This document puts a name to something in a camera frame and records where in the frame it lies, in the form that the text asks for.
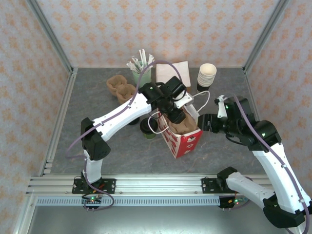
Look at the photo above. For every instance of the brown pulp cup carrier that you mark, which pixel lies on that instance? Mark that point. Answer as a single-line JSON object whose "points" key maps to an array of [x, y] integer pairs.
{"points": [[185, 126]]}

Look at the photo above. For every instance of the green paper coffee cup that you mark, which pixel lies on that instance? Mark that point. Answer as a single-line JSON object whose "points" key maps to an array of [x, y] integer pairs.
{"points": [[150, 136]]}

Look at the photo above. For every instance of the stack of paper cups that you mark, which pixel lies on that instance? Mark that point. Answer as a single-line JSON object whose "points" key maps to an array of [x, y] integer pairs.
{"points": [[206, 73]]}

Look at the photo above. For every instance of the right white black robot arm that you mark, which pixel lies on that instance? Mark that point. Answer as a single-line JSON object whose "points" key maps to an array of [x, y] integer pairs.
{"points": [[273, 165]]}

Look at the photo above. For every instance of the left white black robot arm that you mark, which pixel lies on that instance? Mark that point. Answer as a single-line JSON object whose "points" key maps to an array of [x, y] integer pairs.
{"points": [[122, 114]]}

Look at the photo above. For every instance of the green straw holder cup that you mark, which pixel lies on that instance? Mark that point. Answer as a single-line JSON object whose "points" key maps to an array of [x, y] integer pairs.
{"points": [[146, 80]]}

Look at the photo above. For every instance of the white napkin stack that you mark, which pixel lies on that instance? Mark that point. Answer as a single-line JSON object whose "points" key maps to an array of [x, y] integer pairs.
{"points": [[162, 73]]}

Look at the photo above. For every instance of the brown napkin tray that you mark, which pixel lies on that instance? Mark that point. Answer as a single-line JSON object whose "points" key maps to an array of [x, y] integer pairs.
{"points": [[189, 89]]}

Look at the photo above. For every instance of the white wrapped straw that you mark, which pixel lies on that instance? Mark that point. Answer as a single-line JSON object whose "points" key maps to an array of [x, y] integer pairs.
{"points": [[135, 64], [142, 58], [150, 59], [131, 67]]}

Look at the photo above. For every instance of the stack of pulp cup carriers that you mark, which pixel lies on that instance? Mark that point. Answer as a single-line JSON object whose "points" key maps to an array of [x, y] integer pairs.
{"points": [[122, 91]]}

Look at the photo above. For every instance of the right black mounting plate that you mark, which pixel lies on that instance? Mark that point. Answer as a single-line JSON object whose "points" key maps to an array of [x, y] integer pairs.
{"points": [[207, 186]]}

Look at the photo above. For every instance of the black mounting plate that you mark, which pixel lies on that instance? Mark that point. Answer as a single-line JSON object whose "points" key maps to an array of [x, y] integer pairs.
{"points": [[107, 186], [207, 186]]}

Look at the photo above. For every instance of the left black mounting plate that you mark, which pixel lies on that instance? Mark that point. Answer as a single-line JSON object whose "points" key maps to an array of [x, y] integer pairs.
{"points": [[107, 186]]}

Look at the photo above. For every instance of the metal base panel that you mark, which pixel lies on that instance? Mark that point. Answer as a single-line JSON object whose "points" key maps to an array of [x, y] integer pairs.
{"points": [[156, 219]]}

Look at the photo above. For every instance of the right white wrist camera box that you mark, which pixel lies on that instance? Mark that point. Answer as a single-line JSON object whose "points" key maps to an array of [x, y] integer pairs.
{"points": [[221, 109]]}

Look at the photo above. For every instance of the right aluminium side rail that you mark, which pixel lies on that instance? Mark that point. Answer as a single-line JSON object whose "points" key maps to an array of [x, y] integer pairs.
{"points": [[249, 85]]}

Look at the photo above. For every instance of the aluminium side rail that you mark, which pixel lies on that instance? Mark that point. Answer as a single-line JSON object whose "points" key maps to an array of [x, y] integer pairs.
{"points": [[249, 85], [69, 90]]}

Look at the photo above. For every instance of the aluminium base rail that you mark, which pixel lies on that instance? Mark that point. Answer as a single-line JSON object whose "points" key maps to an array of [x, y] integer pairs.
{"points": [[158, 185]]}

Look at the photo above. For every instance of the right aluminium frame post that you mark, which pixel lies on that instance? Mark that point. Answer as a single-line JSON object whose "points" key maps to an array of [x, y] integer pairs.
{"points": [[265, 36]]}

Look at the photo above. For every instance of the aluminium frame post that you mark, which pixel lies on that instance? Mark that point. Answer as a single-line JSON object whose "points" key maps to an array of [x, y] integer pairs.
{"points": [[51, 36], [265, 36]]}

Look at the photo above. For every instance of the left aluminium side rail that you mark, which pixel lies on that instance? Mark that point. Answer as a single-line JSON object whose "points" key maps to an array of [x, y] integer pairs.
{"points": [[69, 90]]}

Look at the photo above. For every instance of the left aluminium frame post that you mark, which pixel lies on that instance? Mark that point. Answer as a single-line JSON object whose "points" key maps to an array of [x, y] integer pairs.
{"points": [[51, 36]]}

